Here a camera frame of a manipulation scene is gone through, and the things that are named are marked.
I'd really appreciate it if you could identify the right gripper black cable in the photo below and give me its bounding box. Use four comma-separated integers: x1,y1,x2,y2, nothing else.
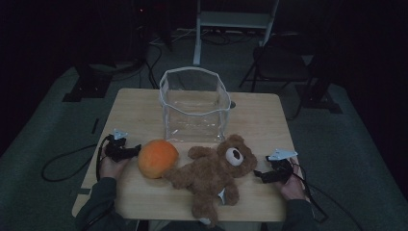
290,162,365,231

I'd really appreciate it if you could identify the person's right hand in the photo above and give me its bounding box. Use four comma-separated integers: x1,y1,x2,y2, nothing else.
277,158,307,201

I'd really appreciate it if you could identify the black folding chair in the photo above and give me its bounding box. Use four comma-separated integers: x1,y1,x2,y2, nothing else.
239,33,311,94

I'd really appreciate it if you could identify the black floor cable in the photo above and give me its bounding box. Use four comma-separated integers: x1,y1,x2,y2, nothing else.
140,41,162,90

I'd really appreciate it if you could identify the brown teddy bear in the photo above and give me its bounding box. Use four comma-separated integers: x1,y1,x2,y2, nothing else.
163,134,258,228

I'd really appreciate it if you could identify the black stand base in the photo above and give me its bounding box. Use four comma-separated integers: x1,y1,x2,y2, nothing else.
62,64,114,103
294,57,344,115

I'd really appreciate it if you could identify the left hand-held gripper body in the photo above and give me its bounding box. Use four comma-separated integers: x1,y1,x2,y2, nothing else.
104,128,129,163

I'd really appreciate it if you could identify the clear plastic bag white trim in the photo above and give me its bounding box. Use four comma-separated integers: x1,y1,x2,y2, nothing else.
159,65,232,143

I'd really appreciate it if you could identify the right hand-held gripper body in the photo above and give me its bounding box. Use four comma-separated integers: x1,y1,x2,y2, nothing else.
265,148,298,185

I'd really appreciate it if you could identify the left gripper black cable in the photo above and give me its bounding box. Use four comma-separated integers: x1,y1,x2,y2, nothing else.
41,134,116,231

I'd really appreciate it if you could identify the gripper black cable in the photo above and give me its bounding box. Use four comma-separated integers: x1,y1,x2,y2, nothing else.
41,134,116,231
290,162,365,231

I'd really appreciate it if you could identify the orange plush ball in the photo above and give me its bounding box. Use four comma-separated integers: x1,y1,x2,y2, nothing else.
138,139,180,180

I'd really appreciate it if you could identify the white metal desk frame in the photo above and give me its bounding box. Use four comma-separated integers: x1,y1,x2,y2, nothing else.
192,0,280,66

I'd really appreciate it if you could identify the person's left hand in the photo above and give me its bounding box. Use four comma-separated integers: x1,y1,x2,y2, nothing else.
98,152,130,181

